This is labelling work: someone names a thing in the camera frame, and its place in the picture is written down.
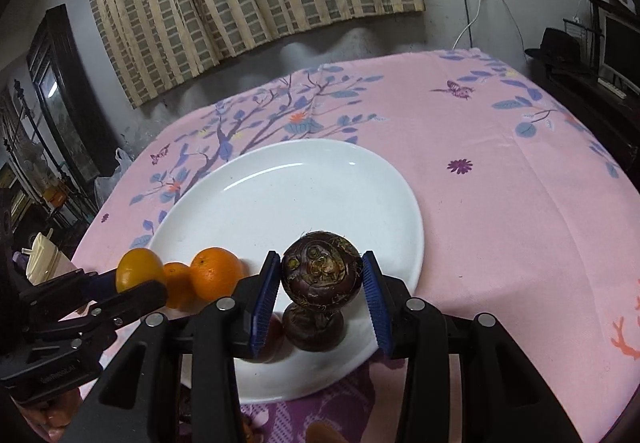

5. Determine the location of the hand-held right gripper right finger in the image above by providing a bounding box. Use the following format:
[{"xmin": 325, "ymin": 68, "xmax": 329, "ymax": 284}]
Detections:
[{"xmin": 361, "ymin": 250, "xmax": 584, "ymax": 443}]

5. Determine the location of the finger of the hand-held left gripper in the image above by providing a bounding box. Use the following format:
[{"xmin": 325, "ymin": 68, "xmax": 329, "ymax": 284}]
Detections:
[
  {"xmin": 57, "ymin": 279, "xmax": 169, "ymax": 340},
  {"xmin": 19, "ymin": 270, "xmax": 121, "ymax": 311}
]

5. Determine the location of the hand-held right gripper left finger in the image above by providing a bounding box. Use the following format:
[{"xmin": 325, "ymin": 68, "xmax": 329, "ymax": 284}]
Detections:
[{"xmin": 60, "ymin": 250, "xmax": 281, "ymax": 443}]

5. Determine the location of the yellow-orange citrus fruit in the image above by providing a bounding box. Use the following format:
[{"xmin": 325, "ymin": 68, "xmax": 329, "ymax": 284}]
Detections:
[{"xmin": 115, "ymin": 248, "xmax": 167, "ymax": 294}]

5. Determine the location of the dark water chestnut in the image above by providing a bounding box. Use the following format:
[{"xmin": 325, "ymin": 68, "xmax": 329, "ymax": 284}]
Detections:
[{"xmin": 280, "ymin": 231, "xmax": 365, "ymax": 310}]

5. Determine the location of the white oval plate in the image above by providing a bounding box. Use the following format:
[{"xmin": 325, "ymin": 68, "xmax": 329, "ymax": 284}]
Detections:
[{"xmin": 148, "ymin": 138, "xmax": 425, "ymax": 405}]

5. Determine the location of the person's left hand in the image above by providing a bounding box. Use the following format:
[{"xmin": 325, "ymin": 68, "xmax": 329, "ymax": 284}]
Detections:
[{"xmin": 20, "ymin": 388, "xmax": 83, "ymax": 442}]

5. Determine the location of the dark red fruit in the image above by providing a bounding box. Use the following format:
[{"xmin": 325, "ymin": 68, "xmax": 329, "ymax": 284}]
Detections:
[{"xmin": 256, "ymin": 315, "xmax": 292, "ymax": 364}]

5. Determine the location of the small orange tangerine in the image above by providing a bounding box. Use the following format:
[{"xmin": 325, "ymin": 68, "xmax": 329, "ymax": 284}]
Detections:
[{"xmin": 162, "ymin": 262, "xmax": 195, "ymax": 309}]

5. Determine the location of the large orange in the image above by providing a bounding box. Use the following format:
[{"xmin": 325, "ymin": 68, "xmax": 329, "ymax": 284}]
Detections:
[{"xmin": 189, "ymin": 247, "xmax": 245, "ymax": 302}]

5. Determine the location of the cream paper box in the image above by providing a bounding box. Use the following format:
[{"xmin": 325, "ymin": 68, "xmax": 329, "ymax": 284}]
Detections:
[{"xmin": 24, "ymin": 231, "xmax": 74, "ymax": 285}]

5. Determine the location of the white plastic bag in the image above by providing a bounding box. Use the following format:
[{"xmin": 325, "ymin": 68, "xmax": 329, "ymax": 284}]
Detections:
[{"xmin": 94, "ymin": 148, "xmax": 134, "ymax": 210}]

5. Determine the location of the purple patterned cloth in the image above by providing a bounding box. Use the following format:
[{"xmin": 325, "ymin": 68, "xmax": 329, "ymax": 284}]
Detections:
[{"xmin": 239, "ymin": 363, "xmax": 382, "ymax": 443}]

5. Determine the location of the black metal rack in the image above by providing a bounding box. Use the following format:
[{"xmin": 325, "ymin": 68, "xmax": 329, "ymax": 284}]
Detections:
[{"xmin": 0, "ymin": 80, "xmax": 97, "ymax": 230}]

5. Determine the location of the pink floral tablecloth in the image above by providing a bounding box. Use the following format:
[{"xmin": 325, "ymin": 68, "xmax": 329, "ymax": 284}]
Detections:
[{"xmin": 70, "ymin": 48, "xmax": 640, "ymax": 443}]

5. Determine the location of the dark framed glass cabinet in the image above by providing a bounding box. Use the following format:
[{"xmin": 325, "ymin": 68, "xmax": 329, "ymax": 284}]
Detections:
[{"xmin": 26, "ymin": 4, "xmax": 101, "ymax": 180}]

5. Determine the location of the black hat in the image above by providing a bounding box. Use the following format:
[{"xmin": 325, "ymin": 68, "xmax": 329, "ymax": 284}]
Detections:
[{"xmin": 524, "ymin": 28, "xmax": 587, "ymax": 70}]

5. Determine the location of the white remote control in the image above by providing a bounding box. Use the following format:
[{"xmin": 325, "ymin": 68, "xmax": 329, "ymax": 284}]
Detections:
[{"xmin": 597, "ymin": 78, "xmax": 628, "ymax": 99}]

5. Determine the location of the black monitor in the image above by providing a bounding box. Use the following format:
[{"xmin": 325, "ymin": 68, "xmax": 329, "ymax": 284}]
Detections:
[{"xmin": 597, "ymin": 7, "xmax": 640, "ymax": 95}]

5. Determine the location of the white power cable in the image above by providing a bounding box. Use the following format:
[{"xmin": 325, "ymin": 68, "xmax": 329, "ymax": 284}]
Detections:
[{"xmin": 452, "ymin": 0, "xmax": 484, "ymax": 52}]

